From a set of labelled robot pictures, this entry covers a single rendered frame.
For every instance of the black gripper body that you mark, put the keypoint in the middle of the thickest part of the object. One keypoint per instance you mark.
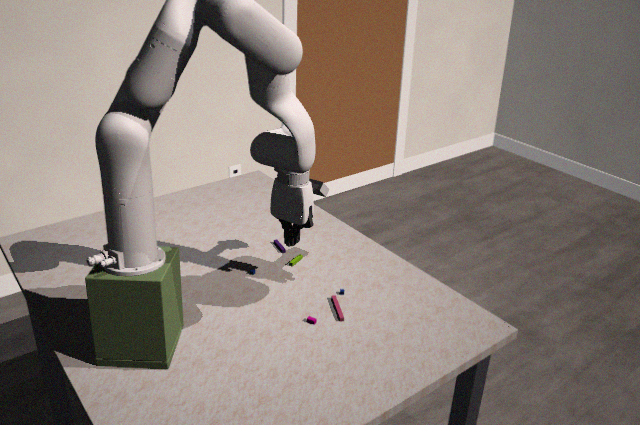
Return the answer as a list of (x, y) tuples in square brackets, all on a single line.
[(292, 203)]

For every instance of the purple rod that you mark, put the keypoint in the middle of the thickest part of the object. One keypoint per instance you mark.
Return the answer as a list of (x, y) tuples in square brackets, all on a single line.
[(279, 245)]

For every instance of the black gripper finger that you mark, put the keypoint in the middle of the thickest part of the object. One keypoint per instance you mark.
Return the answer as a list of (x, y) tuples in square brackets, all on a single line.
[(288, 228), (295, 234)]

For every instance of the pink rod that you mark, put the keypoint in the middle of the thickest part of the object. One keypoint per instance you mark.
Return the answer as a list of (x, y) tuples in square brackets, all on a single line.
[(337, 308)]

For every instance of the lime green rod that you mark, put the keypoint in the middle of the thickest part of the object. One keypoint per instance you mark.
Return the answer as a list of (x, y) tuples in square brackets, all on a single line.
[(296, 260)]

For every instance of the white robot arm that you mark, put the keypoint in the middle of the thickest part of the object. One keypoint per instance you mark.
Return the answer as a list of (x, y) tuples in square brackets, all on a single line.
[(123, 134)]

